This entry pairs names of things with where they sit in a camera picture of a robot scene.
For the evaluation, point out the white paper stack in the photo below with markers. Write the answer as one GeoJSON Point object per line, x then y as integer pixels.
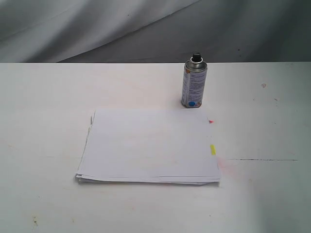
{"type": "Point", "coordinates": [149, 146]}

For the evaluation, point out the grey backdrop cloth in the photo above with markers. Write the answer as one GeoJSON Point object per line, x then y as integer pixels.
{"type": "Point", "coordinates": [154, 31]}

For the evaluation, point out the silver spray can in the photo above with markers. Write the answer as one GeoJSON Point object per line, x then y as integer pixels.
{"type": "Point", "coordinates": [194, 79]}

